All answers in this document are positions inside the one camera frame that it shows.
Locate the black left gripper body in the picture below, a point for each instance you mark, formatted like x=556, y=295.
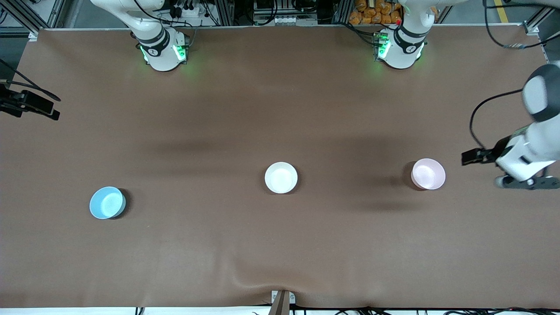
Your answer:
x=497, y=151

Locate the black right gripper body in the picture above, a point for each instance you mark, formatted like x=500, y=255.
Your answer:
x=12, y=104

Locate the pink bowl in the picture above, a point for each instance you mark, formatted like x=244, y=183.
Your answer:
x=428, y=174

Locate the blue bowl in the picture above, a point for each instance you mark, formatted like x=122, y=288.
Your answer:
x=107, y=203

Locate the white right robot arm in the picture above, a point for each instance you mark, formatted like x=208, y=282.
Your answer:
x=159, y=52

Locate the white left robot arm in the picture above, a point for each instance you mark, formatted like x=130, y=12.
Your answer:
x=531, y=144

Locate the white bowl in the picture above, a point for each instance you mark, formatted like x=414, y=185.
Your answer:
x=281, y=178

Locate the orange snack packs pile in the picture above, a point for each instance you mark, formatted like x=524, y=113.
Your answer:
x=372, y=13

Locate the white power strip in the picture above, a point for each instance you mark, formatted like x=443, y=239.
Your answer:
x=186, y=11

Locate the brown table mat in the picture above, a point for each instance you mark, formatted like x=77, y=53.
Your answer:
x=280, y=245

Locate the white connector block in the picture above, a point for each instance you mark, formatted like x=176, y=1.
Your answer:
x=288, y=20

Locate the aluminium frame post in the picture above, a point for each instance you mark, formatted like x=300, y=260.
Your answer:
x=26, y=17
x=224, y=12
x=342, y=11
x=540, y=19

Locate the metal table edge bracket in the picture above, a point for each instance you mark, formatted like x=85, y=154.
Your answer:
x=292, y=297

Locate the brown camera mount post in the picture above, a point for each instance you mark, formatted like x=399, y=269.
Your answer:
x=280, y=304

